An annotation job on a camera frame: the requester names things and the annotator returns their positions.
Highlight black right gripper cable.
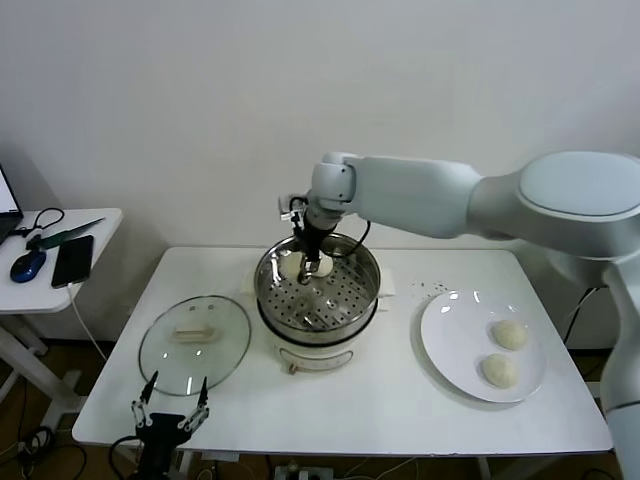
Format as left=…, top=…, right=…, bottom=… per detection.
left=332, top=219, right=374, bottom=259

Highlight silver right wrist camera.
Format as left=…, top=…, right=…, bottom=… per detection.
left=278, top=192, right=307, bottom=222

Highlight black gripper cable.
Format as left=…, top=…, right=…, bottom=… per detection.
left=109, top=434, right=144, bottom=474
left=332, top=219, right=374, bottom=259

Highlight glass lid with cream handle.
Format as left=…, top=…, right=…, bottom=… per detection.
left=138, top=295, right=252, bottom=398

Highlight green knife with black lanyard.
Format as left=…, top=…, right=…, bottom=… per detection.
left=14, top=207, right=106, bottom=251

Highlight white charging cable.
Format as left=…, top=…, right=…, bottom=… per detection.
left=64, top=282, right=109, bottom=362

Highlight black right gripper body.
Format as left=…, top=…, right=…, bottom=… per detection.
left=292, top=221, right=330, bottom=262

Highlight stainless steel steamer basket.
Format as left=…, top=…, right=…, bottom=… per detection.
left=241, top=229, right=396, bottom=335

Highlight white electric cooker base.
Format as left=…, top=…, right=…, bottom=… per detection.
left=256, top=294, right=394, bottom=376

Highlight white round plate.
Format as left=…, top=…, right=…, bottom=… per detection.
left=418, top=289, right=547, bottom=404

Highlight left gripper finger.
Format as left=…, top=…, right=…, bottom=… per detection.
left=130, top=369, right=160, bottom=429
left=177, top=375, right=211, bottom=432

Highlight black hanging cable with adapter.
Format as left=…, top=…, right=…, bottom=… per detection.
left=564, top=287, right=601, bottom=346

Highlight black smartphone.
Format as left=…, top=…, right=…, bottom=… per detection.
left=50, top=235, right=95, bottom=290

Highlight blue computer mouse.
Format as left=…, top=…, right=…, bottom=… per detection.
left=9, top=249, right=47, bottom=285

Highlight white side table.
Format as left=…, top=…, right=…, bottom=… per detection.
left=0, top=208, right=124, bottom=419

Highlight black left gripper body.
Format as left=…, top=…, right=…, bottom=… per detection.
left=134, top=412, right=194, bottom=480

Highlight white floor power strip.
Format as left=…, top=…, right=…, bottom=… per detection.
left=273, top=464, right=335, bottom=480

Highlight black laptop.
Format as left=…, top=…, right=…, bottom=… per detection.
left=0, top=162, right=25, bottom=246

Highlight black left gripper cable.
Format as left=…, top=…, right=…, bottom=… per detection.
left=109, top=434, right=144, bottom=474

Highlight black floor cables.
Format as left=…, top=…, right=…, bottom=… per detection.
left=17, top=424, right=91, bottom=480

